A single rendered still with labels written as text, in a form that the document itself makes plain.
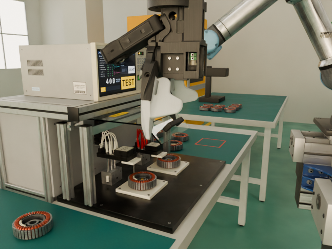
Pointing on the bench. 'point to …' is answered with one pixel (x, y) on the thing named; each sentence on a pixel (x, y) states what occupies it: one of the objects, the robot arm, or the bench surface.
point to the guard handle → (173, 124)
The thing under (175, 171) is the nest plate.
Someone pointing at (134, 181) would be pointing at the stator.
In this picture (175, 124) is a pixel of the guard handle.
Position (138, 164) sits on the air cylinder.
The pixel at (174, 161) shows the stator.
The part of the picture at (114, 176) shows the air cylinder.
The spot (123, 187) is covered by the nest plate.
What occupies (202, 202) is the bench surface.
